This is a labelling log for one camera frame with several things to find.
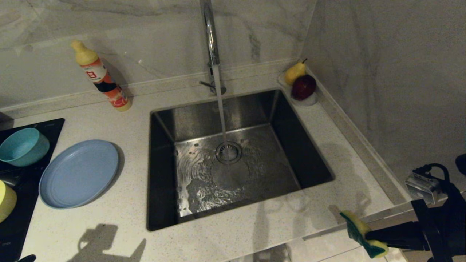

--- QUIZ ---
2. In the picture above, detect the yellow sponge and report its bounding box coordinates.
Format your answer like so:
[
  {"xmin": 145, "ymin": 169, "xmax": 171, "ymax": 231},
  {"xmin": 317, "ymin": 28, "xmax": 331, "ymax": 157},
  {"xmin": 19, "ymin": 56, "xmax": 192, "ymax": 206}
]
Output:
[{"xmin": 340, "ymin": 210, "xmax": 390, "ymax": 259}]

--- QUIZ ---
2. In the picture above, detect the yellow bowl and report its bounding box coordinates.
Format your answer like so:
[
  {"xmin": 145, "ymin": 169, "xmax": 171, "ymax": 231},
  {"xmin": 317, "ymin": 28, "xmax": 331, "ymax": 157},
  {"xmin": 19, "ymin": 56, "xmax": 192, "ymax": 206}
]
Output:
[{"xmin": 0, "ymin": 180, "xmax": 18, "ymax": 223}]

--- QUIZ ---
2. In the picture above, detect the blue plate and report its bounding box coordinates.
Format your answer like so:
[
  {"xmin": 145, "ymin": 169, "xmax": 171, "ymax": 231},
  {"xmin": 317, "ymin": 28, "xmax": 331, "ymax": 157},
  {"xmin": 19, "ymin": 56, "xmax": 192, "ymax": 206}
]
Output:
[{"xmin": 39, "ymin": 139, "xmax": 120, "ymax": 210}]

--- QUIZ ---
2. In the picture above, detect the teal bowl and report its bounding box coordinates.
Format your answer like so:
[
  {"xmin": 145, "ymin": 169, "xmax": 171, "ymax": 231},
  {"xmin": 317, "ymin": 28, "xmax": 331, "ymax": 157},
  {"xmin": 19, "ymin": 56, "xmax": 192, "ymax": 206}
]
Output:
[{"xmin": 0, "ymin": 127, "xmax": 51, "ymax": 167}]

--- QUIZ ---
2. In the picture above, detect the orange white dish soap bottle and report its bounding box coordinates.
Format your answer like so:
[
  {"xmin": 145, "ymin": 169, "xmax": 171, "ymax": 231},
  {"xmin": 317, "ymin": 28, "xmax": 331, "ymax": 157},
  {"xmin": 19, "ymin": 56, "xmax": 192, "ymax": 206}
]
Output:
[{"xmin": 71, "ymin": 40, "xmax": 133, "ymax": 112}]

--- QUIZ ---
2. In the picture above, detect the chrome kitchen faucet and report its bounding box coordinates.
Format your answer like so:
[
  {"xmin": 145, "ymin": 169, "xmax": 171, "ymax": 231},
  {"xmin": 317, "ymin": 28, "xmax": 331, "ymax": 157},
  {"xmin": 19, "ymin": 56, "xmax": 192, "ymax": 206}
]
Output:
[{"xmin": 199, "ymin": 0, "xmax": 227, "ymax": 96}]

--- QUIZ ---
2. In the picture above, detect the stainless steel sink basin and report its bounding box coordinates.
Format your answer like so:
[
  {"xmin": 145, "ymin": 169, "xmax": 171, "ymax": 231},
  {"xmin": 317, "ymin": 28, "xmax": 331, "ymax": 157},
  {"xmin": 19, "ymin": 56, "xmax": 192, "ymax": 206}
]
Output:
[{"xmin": 147, "ymin": 89, "xmax": 335, "ymax": 231}]

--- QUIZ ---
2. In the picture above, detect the wooden cabinet front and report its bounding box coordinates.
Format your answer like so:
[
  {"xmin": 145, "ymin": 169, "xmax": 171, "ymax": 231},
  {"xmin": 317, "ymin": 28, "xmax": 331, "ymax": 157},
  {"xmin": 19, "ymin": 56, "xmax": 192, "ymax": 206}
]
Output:
[{"xmin": 363, "ymin": 211, "xmax": 417, "ymax": 262}]

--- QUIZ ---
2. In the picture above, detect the black induction cooktop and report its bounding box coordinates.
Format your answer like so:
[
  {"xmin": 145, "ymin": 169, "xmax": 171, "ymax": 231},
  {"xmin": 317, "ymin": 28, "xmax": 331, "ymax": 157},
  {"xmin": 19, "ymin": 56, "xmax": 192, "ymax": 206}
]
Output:
[{"xmin": 0, "ymin": 118, "xmax": 66, "ymax": 262}]

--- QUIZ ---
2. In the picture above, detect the small white fruit dish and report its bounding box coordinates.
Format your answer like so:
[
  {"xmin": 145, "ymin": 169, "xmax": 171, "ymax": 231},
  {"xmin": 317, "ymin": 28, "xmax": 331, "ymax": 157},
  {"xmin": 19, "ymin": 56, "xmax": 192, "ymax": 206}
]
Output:
[{"xmin": 278, "ymin": 72, "xmax": 318, "ymax": 107}]

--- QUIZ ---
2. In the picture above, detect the dark red apple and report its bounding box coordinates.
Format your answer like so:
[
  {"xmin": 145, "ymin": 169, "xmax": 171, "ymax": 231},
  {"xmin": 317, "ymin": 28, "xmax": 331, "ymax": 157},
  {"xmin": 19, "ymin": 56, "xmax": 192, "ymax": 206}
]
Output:
[{"xmin": 291, "ymin": 75, "xmax": 317, "ymax": 101}]

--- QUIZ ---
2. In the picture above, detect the round metal drain strainer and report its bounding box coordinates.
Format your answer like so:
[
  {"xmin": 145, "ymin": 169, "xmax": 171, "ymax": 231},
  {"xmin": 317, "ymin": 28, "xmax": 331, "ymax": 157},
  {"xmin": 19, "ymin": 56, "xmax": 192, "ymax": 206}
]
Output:
[{"xmin": 215, "ymin": 141, "xmax": 242, "ymax": 165}]

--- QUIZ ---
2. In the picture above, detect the yellow pear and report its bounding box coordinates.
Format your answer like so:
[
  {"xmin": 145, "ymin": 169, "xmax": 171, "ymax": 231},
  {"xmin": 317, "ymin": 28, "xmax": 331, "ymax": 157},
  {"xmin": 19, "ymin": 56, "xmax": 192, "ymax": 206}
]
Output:
[{"xmin": 284, "ymin": 58, "xmax": 308, "ymax": 86}]

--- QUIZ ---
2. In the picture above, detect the running water stream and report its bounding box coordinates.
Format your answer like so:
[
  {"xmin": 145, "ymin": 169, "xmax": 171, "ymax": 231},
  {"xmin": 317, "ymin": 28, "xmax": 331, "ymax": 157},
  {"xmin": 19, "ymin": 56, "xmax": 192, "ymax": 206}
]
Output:
[{"xmin": 212, "ymin": 64, "xmax": 230, "ymax": 146}]

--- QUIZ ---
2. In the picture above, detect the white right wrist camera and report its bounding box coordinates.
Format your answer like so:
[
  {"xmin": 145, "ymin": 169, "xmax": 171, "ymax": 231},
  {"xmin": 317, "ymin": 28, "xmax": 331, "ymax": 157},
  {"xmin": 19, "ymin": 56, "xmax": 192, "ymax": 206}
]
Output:
[{"xmin": 405, "ymin": 173, "xmax": 442, "ymax": 205}]

